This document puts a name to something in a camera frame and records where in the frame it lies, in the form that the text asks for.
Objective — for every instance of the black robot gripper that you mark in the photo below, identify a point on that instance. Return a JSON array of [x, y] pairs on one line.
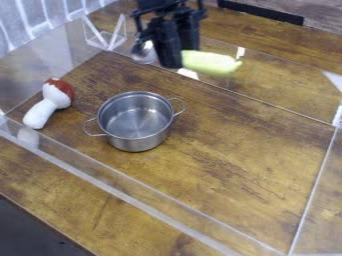
[[165, 37]]

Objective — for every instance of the small stainless steel pot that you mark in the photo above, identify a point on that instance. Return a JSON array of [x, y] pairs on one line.
[[133, 120]]

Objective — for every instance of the black bar in background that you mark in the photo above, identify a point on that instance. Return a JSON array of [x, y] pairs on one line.
[[262, 12]]

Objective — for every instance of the clear acrylic enclosure wall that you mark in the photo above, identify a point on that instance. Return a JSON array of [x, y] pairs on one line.
[[244, 182]]

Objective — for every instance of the plush red white mushroom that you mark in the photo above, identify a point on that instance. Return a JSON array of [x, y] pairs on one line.
[[57, 97]]

